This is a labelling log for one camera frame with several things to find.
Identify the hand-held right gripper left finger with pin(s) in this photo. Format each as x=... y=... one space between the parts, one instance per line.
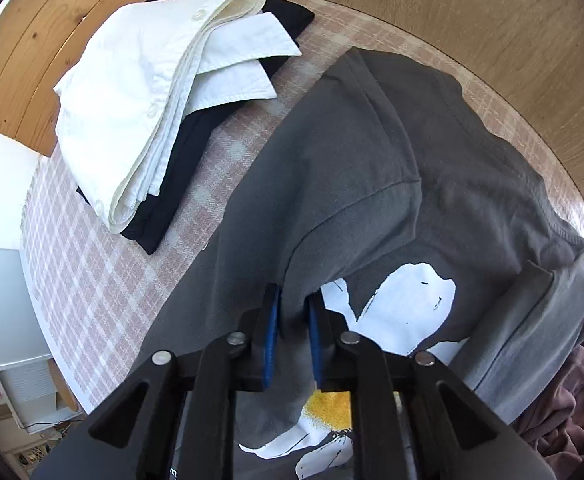
x=272 y=340

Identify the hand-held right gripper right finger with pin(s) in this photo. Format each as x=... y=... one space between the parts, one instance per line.
x=316 y=345

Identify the grey daisy print t-shirt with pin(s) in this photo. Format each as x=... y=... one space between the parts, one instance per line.
x=371 y=160

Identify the pink plaid blanket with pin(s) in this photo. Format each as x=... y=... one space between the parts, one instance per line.
x=87 y=285

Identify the folded black garment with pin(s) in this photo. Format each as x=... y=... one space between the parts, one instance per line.
x=182 y=160

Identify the wooden chair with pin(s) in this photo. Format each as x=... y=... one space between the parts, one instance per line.
x=67 y=390

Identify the white air purifier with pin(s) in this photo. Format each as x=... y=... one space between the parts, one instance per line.
x=32 y=390

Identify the brown garment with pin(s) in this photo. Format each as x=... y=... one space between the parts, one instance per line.
x=566 y=400

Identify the white cabinet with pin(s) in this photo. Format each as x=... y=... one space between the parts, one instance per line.
x=2 y=310

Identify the folded white shirt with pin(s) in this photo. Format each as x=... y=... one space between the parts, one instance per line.
x=122 y=100

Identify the large light wooden board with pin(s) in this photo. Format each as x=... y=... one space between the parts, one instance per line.
x=421 y=10

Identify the pine slatted wooden panel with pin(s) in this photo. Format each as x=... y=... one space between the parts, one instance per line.
x=47 y=25

